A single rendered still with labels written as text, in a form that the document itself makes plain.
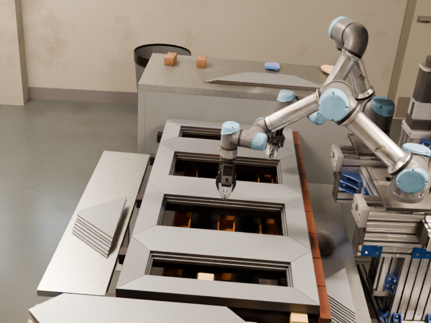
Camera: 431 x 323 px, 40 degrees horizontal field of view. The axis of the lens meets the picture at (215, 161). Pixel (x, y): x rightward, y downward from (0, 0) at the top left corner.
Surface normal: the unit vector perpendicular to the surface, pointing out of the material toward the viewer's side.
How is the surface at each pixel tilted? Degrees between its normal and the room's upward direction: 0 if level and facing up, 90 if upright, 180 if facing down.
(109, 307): 0
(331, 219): 0
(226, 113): 90
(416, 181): 94
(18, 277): 0
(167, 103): 90
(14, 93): 90
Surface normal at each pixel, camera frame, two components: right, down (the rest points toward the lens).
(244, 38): 0.03, 0.47
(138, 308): 0.07, -0.89
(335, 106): -0.41, 0.33
